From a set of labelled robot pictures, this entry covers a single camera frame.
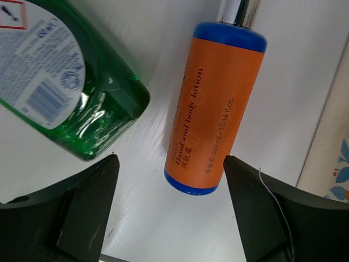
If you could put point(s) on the cream canvas tote bag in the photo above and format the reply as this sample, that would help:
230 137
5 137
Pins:
325 170

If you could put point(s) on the orange blue lotion bottle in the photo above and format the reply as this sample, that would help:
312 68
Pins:
223 63

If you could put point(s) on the green dish soap bottle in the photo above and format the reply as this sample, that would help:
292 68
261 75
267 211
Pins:
63 78

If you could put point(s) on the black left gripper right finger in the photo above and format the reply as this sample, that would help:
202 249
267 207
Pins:
279 222

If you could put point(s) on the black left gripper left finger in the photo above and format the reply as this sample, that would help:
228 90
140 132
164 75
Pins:
65 221

